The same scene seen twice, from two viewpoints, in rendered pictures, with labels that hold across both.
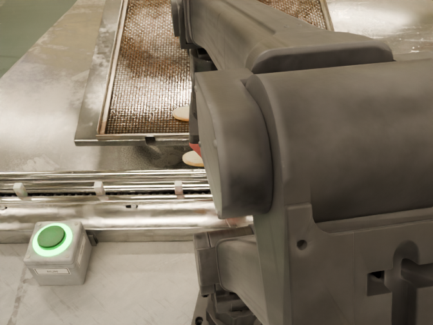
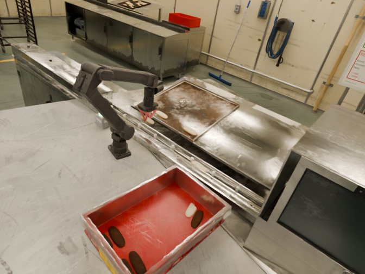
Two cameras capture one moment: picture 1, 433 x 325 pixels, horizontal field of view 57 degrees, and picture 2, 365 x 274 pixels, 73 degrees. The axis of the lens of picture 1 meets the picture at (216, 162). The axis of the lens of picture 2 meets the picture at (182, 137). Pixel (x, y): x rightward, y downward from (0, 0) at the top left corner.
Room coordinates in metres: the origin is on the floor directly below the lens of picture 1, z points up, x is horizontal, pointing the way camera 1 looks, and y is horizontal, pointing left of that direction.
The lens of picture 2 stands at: (-0.40, -0.90, 1.67)
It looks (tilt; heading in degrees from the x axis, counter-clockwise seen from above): 34 degrees down; 36
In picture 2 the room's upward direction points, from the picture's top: 10 degrees clockwise
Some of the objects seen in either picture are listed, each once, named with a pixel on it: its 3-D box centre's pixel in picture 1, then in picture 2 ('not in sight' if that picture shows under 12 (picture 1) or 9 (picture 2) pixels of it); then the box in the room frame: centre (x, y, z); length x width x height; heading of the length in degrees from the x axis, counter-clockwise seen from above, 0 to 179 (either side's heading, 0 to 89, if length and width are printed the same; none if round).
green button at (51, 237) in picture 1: (52, 238); not in sight; (0.33, 0.24, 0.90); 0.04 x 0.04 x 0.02
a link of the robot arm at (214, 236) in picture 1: (231, 264); (121, 131); (0.26, -0.02, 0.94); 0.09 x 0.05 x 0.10; 9
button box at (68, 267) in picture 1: (63, 257); (104, 122); (0.33, 0.24, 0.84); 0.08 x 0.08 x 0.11; 1
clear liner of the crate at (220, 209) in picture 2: not in sight; (159, 218); (0.07, -0.51, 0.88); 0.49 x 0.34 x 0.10; 176
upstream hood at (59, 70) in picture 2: not in sight; (55, 68); (0.44, 1.08, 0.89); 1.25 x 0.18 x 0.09; 91
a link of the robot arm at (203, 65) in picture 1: (211, 62); (149, 91); (0.47, 0.01, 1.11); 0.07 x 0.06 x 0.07; 9
